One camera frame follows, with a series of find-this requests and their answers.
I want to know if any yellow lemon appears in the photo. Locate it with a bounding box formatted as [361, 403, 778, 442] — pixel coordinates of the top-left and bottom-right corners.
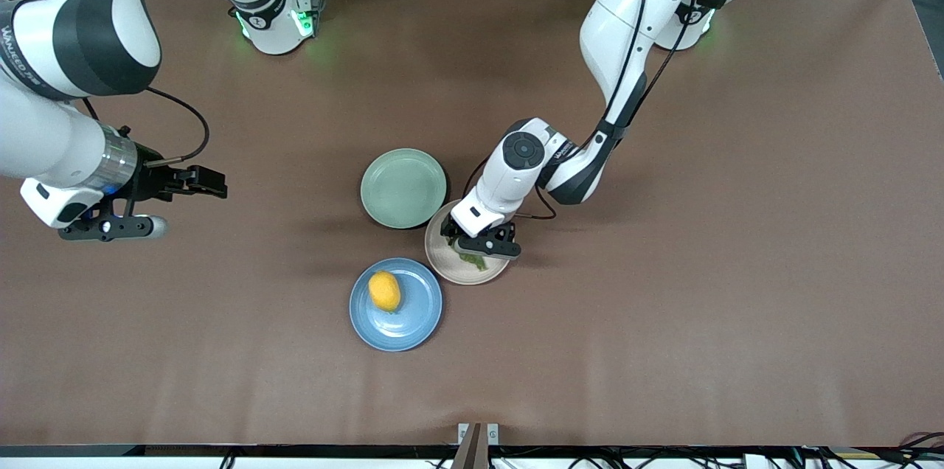
[368, 271, 402, 313]

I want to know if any beige round plate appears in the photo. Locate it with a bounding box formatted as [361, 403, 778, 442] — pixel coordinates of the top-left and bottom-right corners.
[424, 200, 512, 286]

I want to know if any pale green round plate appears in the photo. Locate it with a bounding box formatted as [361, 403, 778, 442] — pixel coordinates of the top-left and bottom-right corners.
[360, 148, 448, 229]

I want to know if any blue round plate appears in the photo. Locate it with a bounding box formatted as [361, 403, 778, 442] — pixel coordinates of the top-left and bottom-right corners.
[349, 257, 443, 352]

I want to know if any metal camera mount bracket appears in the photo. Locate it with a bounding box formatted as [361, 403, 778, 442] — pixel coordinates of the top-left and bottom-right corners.
[451, 423, 500, 469]

